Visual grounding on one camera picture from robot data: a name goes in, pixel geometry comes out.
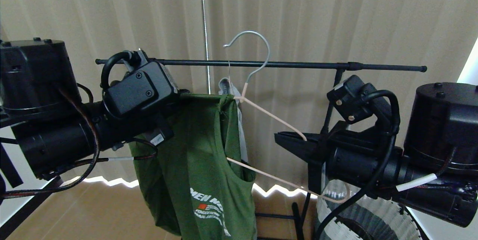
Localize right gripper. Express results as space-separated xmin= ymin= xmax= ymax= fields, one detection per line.
xmin=308 ymin=121 xmax=404 ymax=196

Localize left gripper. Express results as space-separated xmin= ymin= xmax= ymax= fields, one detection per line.
xmin=11 ymin=102 xmax=177 ymax=181

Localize green garment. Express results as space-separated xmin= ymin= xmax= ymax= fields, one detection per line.
xmin=129 ymin=94 xmax=259 ymax=240

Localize pale grey shorts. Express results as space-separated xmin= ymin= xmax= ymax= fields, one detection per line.
xmin=218 ymin=78 xmax=249 ymax=163

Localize white laundry basket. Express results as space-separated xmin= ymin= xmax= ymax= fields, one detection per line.
xmin=316 ymin=178 xmax=430 ymax=240

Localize black clothes rack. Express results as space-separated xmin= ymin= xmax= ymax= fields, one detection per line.
xmin=95 ymin=59 xmax=427 ymax=240

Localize beige curtain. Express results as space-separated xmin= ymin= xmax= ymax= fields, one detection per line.
xmin=0 ymin=0 xmax=478 ymax=196

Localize black cable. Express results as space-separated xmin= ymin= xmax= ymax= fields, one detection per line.
xmin=100 ymin=51 xmax=134 ymax=91
xmin=314 ymin=90 xmax=401 ymax=240

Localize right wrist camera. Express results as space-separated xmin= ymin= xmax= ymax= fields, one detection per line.
xmin=327 ymin=75 xmax=392 ymax=133

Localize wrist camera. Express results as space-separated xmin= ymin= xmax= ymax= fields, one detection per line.
xmin=327 ymin=75 xmax=392 ymax=133
xmin=102 ymin=49 xmax=180 ymax=119

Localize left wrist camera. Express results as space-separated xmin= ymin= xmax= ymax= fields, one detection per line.
xmin=102 ymin=49 xmax=180 ymax=119

